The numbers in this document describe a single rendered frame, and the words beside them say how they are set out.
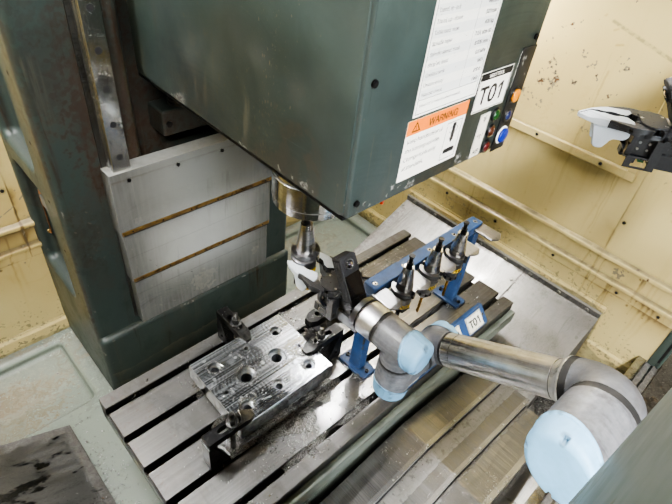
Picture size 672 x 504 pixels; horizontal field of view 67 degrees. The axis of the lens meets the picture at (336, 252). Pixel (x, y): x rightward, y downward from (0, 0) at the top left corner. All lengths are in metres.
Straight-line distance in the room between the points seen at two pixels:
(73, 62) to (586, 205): 1.50
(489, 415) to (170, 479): 0.95
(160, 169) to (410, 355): 0.75
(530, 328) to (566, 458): 1.18
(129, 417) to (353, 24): 1.10
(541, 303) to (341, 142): 1.41
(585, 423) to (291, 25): 0.68
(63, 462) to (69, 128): 0.93
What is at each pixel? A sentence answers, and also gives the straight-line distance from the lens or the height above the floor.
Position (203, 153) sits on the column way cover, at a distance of 1.38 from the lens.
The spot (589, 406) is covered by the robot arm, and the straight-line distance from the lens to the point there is 0.85.
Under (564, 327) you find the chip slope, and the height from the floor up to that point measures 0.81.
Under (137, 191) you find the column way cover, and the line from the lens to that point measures 1.33.
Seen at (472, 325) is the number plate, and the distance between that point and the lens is 1.65.
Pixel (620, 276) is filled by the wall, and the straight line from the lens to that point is 1.91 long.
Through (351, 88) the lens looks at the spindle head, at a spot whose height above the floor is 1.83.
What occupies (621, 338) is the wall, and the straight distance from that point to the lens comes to 2.03.
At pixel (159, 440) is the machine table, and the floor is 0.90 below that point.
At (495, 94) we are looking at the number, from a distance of 0.96.
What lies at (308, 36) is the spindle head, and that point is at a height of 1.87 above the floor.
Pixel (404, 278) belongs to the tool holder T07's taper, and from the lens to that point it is 1.23.
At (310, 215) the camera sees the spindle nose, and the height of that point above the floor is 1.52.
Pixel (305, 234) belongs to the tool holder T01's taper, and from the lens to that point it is 1.07.
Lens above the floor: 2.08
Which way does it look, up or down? 40 degrees down
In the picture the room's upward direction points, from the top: 7 degrees clockwise
